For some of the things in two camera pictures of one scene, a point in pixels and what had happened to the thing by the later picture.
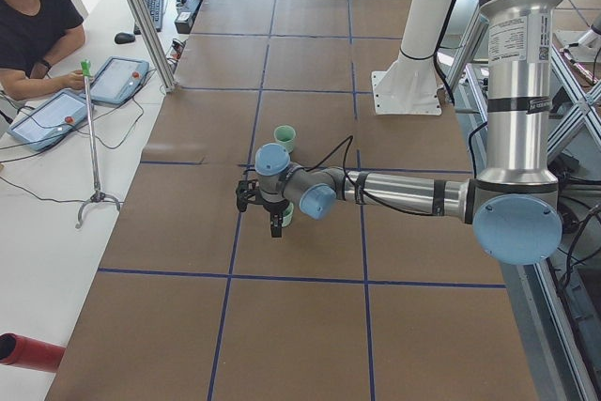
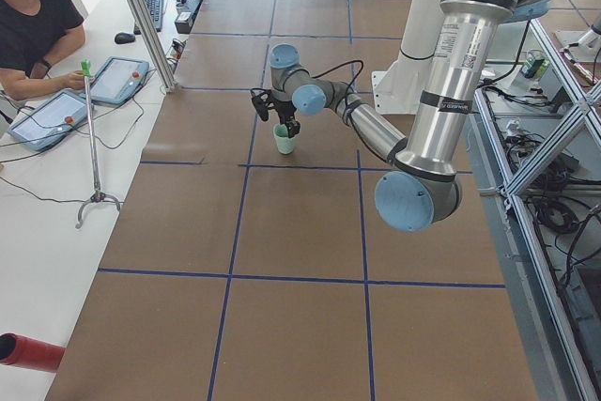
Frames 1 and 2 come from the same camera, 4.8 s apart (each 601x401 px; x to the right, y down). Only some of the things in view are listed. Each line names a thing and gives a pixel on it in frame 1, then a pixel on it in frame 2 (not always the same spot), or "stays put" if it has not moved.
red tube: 24,351 stays put
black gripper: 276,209 to 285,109
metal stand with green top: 97,195 stays put
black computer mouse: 124,38 stays put
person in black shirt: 40,28 stays put
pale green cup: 287,214 to 281,131
